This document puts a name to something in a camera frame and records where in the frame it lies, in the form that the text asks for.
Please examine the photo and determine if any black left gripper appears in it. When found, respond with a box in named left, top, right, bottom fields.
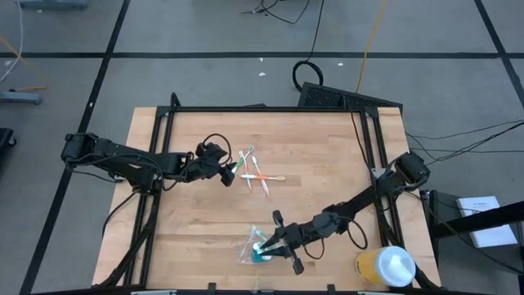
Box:
left=192, top=142, right=238, bottom=188

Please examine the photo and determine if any orange cable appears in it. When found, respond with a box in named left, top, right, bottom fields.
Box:
left=0, top=35, right=49, bottom=92

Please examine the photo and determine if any black floor cable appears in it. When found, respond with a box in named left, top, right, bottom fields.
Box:
left=241, top=0, right=312, bottom=25

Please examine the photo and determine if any yellow cable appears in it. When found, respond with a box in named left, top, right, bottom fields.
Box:
left=354, top=0, right=388, bottom=94

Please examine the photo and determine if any black hanging cable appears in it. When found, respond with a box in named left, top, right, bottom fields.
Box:
left=291, top=0, right=327, bottom=93

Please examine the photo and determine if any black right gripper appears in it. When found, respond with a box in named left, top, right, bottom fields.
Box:
left=260, top=209, right=324, bottom=276

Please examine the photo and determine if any white cable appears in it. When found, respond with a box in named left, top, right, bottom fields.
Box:
left=0, top=0, right=25, bottom=85

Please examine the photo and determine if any black perforated computer case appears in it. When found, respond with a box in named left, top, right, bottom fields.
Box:
left=296, top=80, right=404, bottom=116

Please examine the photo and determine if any white booklet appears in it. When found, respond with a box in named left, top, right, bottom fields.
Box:
left=455, top=195, right=519, bottom=249

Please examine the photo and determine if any black chair base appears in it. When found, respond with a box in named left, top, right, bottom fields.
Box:
left=0, top=127, right=17, bottom=165

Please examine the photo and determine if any plastic-wrapped orange toothbrush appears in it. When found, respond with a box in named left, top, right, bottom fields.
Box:
left=239, top=173, right=287, bottom=182

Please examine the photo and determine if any clear acrylic organizer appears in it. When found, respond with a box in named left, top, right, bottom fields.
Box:
left=233, top=240, right=290, bottom=266

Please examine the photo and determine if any grey desk foot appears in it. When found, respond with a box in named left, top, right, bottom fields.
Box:
left=16, top=0, right=89, bottom=11
left=0, top=89, right=44, bottom=106

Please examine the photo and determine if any black cart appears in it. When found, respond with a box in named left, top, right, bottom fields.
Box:
left=419, top=188, right=524, bottom=295

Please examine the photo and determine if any black aluminium table frame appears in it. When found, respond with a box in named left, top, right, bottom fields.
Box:
left=92, top=92, right=441, bottom=295

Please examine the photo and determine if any yellow wipes canister white lid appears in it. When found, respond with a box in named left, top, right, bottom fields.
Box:
left=354, top=244, right=417, bottom=288

